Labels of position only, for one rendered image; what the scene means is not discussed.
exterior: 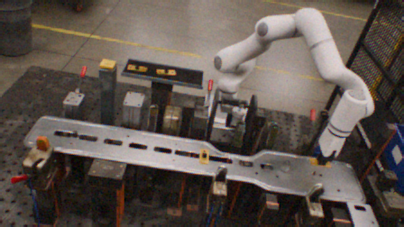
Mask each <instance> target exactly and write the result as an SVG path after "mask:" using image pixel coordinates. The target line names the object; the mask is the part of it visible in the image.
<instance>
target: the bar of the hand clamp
mask: <svg viewBox="0 0 404 227"><path fill-rule="evenodd" d="M328 119H329V112H328V111H327V110H323V109H319V110H318V114H317V116H316V120H315V121H314V125H313V127H312V130H311V132H310V134H309V136H308V137H309V143H310V142H311V141H312V137H313V136H316V137H315V139H314V141H315V142H313V143H312V144H313V145H314V147H316V144H317V141H318V138H319V136H320V132H322V130H323V126H324V125H325V121H326V120H328ZM309 143H308V145H309Z"/></svg>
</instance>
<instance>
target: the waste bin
mask: <svg viewBox="0 0 404 227"><path fill-rule="evenodd" d="M32 13H34V7H33V0H0V54H4V55H6V56H20V55H23V54H25V53H29V52H30V51H31V50H32V49H33V32H32V20H31V19H32Z"/></svg>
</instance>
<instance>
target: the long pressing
mask: <svg viewBox="0 0 404 227"><path fill-rule="evenodd" d="M79 128H80V129H79ZM73 131H77V132H78V135H79V136H81V135H86V136H93V137H97V140H96V141H83V140H80V139H79V136H78V137H77V138H74V137H72V136H73V135H72V134H71V135H72V136H71V137H70V138H67V137H63V136H55V135H54V132H69V133H73ZM40 135H41V136H45V137H47V138H48V140H49V142H50V146H51V147H54V151H55V152H58V153H67V154H70V155H74V156H82V157H86V158H95V159H102V160H110V161H114V162H123V163H126V164H131V165H138V166H143V167H151V168H158V169H167V170H171V171H178V172H183V173H187V174H196V175H200V176H208V177H213V176H215V175H216V172H217V168H218V167H219V166H222V165H224V166H227V167H228V174H227V175H226V179H227V180H235V181H239V182H248V183H251V184H254V185H256V186H259V187H261V188H262V189H266V190H267V191H272V192H276V193H284V194H288V195H300V196H305V195H307V193H308V192H309V190H310V189H311V188H312V187H313V186H314V185H315V184H323V185H324V186H325V192H324V193H323V194H322V195H321V196H320V197H319V199H324V200H328V201H333V202H341V203H345V204H346V203H347V202H348V201H350V202H354V203H358V204H365V203H366V201H367V199H366V197H365V194H364V192H363V189H362V187H361V184H360V182H359V179H358V177H357V176H356V173H355V172H354V169H353V167H352V166H351V165H350V164H348V163H346V162H339V161H335V160H333V162H330V165H331V168H327V167H319V166H314V165H311V163H310V161H309V158H312V157H309V156H300V155H297V154H288V153H285V152H281V151H273V150H262V151H259V152H258V153H257V154H255V155H253V156H242V155H237V154H230V153H226V152H222V151H219V150H217V149H216V148H215V147H214V146H213V145H211V143H208V142H206V141H197V140H193V139H185V138H181V137H177V136H169V135H165V134H158V133H153V132H142V131H138V130H130V129H126V128H123V127H114V126H111V125H103V124H99V123H88V122H84V121H76V120H71V119H64V118H60V117H56V116H42V117H41V118H40V119H39V120H38V121H37V122H36V123H35V124H34V125H33V127H32V129H31V131H30V132H28V134H27V135H26V137H25V138H24V141H23V143H24V146H25V147H28V148H31V149H32V147H33V146H34V145H35V144H37V143H36V141H37V138H38V136H40ZM127 136H129V137H127ZM106 139H109V140H113V141H122V142H123V144H122V145H121V146H118V145H110V144H106V143H104V141H105V140H106ZM70 143H72V144H70ZM130 143H136V144H141V145H147V150H138V149H134V148H131V147H129V146H130V145H129V144H130ZM176 144H178V145H176ZM155 147H161V148H164V149H169V150H171V154H166V153H162V152H158V151H154V148H155ZM200 149H203V150H209V152H208V156H216V157H220V158H224V159H231V160H232V161H233V163H232V164H230V163H222V162H217V161H213V160H209V161H208V165H206V164H201V163H199V159H194V158H190V157H186V156H178V155H176V154H175V151H176V150H180V151H187V152H192V153H196V154H200ZM240 160H243V161H247V162H251V163H252V167H246V166H242V165H240ZM286 160H289V162H290V167H289V171H288V172H283V171H281V166H282V165H283V162H284V161H286ZM261 164H263V165H271V166H272V170H269V169H262V168H261ZM314 171H316V174H315V175H313V174H312V173H314ZM255 173H257V174H255ZM320 174H322V177H321V176H319V175H320ZM276 176H278V177H276ZM338 190H339V191H338Z"/></svg>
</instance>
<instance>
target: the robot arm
mask: <svg viewBox="0 0 404 227"><path fill-rule="evenodd" d="M302 36H304V38H305V41H306V43H307V45H308V48H309V51H310V53H311V56H312V58H313V60H314V62H315V64H316V67H317V70H318V73H319V75H320V76H321V77H322V79H323V80H324V81H326V82H329V83H332V84H336V85H338V86H340V87H341V88H342V89H343V90H344V91H345V92H344V94H343V96H342V99H341V100H340V103H339V104H338V106H337V107H336V109H335V111H334V113H333V116H332V117H331V120H330V121H329V123H328V125H327V127H326V128H325V130H324V131H323V134H322V135H321V136H320V139H319V141H318V142H319V145H320V152H319V154H318V156H317V157H316V160H318V163H317V164H318V165H322V166H325V165H326V163H327V162H328V161H329V162H333V158H336V156H337V155H338V153H339V152H340V149H341V148H342V146H343V145H344V140H345V138H346V136H349V135H350V133H351V131H352V130H353V128H354V126H355V125H356V123H357V122H358V121H359V120H360V119H363V118H365V117H367V116H370V115H371V114H372V113H373V110H374V105H373V100H372V96H371V95H370V92H369V90H368V88H367V86H366V85H365V83H364V82H363V80H362V79H361V78H360V77H359V76H358V75H356V74H354V73H353V71H351V70H349V69H348V68H346V67H345V66H344V64H343V62H342V60H341V58H340V56H339V53H338V51H337V47H336V46H335V42H334V40H333V37H332V36H331V32H330V31H329V29H328V26H327V25H326V21H325V19H324V16H323V15H322V14H321V13H320V12H319V11H318V10H316V9H313V8H304V9H299V10H298V11H297V12H296V13H295V14H284V15H270V16H267V17H265V18H262V19H261V20H260V21H259V22H257V24H256V25H255V33H254V34H253V35H251V36H250V37H248V39H246V40H244V41H240V42H239V43H237V44H234V45H233V46H229V47H228V48H224V49H223V50H220V51H219V52H217V54H216V56H215V59H214V64H215V66H216V69H217V70H218V71H219V72H222V73H224V74H223V75H222V76H221V77H220V78H219V79H218V81H217V88H220V97H219V100H220V101H221V96H222V93H223V94H227V95H233V98H234V99H236V97H237V92H238V89H239V87H240V83H242V81H243V80H244V79H245V78H246V77H247V76H248V75H249V74H250V73H251V71H252V70H253V68H254V67H255V63H256V57H258V56H259V55H262V54H263V52H266V50H268V49H270V46H271V45H272V42H273V41H276V40H285V39H290V38H298V37H302ZM226 116H227V113H223V112H220V104H218V105H217V110H216V118H215V120H214V123H220V124H225V119H226Z"/></svg>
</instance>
